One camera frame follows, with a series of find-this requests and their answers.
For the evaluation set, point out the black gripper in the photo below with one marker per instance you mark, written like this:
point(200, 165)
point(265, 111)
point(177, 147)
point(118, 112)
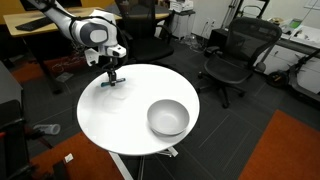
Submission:
point(113, 62)

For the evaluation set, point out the teal pen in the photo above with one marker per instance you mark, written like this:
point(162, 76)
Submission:
point(104, 84)

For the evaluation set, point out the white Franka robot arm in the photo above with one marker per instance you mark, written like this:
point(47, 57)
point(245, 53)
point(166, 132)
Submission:
point(83, 31)

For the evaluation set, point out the grey bowl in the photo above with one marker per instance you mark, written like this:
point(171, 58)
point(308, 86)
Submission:
point(168, 116)

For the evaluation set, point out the grey floor plate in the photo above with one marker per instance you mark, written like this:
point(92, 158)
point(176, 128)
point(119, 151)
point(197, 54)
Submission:
point(64, 77)

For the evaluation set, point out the clear plastic bottle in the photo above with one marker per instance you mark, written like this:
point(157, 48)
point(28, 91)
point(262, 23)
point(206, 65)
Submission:
point(46, 129)

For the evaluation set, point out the white table base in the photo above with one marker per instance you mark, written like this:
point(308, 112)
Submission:
point(120, 166)

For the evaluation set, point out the white floor tag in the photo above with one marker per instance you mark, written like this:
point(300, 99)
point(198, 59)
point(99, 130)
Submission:
point(68, 158)

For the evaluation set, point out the black keyboard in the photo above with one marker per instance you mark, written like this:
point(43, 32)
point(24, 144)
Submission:
point(33, 24)

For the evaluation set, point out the white printer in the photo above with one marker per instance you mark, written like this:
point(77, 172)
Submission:
point(181, 6)

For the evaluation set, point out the dark grey cabinet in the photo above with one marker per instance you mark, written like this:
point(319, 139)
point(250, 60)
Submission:
point(8, 86)

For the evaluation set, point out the black box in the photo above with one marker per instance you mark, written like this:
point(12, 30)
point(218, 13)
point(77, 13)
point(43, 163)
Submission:
point(220, 38)

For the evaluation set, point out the wooden desk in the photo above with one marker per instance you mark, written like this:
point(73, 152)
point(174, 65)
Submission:
point(11, 20)

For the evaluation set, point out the black mesh office chair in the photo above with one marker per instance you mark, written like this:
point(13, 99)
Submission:
point(230, 68)

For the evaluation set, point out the black kick scooter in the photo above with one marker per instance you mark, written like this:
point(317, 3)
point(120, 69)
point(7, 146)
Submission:
point(278, 79)

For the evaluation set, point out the green white box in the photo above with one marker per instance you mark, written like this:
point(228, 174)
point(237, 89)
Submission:
point(295, 23)

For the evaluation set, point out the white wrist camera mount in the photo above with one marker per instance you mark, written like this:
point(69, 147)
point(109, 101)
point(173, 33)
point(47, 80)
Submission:
point(91, 56)

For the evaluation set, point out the black post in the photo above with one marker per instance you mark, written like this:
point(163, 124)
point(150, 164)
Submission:
point(61, 171)

